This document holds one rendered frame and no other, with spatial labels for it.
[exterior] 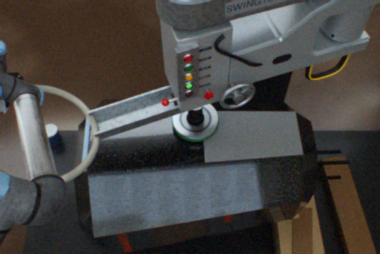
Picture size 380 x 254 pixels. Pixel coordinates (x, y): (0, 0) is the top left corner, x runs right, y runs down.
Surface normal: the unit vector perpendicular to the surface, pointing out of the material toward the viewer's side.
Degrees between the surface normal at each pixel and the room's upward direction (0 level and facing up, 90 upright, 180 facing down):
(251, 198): 45
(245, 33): 4
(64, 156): 0
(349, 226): 0
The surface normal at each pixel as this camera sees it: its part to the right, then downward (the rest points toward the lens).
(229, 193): 0.06, 0.24
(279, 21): -0.60, -0.21
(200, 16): 0.26, 0.83
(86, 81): 0.00, -0.51
